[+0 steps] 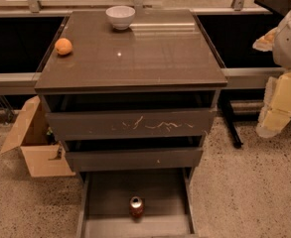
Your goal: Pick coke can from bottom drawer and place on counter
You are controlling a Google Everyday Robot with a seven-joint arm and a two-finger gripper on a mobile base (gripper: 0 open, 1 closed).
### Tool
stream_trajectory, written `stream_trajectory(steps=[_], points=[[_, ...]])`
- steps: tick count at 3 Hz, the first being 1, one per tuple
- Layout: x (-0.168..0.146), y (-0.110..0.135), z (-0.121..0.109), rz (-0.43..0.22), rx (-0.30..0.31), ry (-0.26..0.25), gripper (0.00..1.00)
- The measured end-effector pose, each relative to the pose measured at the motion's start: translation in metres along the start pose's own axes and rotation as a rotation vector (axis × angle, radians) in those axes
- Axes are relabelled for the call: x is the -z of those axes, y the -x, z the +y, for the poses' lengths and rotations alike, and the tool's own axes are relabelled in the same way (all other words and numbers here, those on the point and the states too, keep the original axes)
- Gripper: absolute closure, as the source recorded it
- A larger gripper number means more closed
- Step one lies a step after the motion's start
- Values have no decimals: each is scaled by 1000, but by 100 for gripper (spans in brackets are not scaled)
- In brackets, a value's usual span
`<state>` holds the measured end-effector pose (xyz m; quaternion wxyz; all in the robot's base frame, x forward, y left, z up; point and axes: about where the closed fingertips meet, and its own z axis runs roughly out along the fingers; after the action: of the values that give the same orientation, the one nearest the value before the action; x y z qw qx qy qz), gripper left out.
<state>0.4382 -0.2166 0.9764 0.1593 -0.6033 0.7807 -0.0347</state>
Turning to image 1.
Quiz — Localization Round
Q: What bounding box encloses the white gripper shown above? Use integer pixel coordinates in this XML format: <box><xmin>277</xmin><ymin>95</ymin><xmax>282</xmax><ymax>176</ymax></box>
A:
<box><xmin>252</xmin><ymin>28</ymin><xmax>291</xmax><ymax>138</ymax></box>

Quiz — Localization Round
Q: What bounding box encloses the red coke can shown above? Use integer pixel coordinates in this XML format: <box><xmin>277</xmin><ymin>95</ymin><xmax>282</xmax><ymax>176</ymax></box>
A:
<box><xmin>129</xmin><ymin>196</ymin><xmax>144</xmax><ymax>218</ymax></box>

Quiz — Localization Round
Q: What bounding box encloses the grey drawer cabinet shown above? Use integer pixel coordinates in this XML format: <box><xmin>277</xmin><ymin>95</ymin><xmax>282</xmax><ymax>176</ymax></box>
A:
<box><xmin>34</xmin><ymin>9</ymin><xmax>228</xmax><ymax>177</ymax></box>

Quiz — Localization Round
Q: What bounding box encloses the grey top drawer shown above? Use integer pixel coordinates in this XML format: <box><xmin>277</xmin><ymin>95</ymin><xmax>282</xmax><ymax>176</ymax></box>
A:
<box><xmin>47</xmin><ymin>108</ymin><xmax>216</xmax><ymax>141</ymax></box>

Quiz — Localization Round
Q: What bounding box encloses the grey middle drawer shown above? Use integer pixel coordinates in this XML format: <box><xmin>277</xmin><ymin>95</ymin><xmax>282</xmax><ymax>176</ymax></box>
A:
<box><xmin>66</xmin><ymin>148</ymin><xmax>203</xmax><ymax>172</ymax></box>

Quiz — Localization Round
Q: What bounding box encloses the grey open bottom drawer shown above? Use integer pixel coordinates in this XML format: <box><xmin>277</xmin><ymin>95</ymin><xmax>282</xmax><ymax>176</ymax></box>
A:
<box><xmin>75</xmin><ymin>169</ymin><xmax>199</xmax><ymax>238</ymax></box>

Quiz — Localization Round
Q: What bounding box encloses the black table with legs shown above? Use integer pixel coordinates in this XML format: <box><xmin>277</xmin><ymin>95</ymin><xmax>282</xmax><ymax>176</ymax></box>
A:
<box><xmin>218</xmin><ymin>0</ymin><xmax>291</xmax><ymax>149</ymax></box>

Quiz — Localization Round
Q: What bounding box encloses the white ceramic bowl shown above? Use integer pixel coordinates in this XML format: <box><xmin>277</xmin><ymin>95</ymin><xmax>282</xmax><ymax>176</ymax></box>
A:
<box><xmin>105</xmin><ymin>6</ymin><xmax>135</xmax><ymax>30</ymax></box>

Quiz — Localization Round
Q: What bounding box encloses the orange fruit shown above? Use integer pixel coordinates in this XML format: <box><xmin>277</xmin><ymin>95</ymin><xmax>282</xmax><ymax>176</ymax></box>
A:
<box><xmin>55</xmin><ymin>38</ymin><xmax>73</xmax><ymax>56</ymax></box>

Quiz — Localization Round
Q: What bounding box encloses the brown cardboard box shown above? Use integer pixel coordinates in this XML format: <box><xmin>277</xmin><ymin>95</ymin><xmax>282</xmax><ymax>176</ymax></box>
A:
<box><xmin>1</xmin><ymin>96</ymin><xmax>75</xmax><ymax>178</ymax></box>

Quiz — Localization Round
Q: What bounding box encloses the grey metal window rail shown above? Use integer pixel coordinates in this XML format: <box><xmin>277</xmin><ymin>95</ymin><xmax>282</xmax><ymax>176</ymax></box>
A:
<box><xmin>0</xmin><ymin>72</ymin><xmax>41</xmax><ymax>95</ymax></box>

